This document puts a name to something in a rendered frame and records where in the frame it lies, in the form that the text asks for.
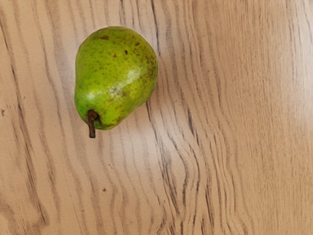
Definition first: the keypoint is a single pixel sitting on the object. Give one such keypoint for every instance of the green pear with brown stem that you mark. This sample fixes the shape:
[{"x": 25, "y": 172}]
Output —
[{"x": 115, "y": 76}]

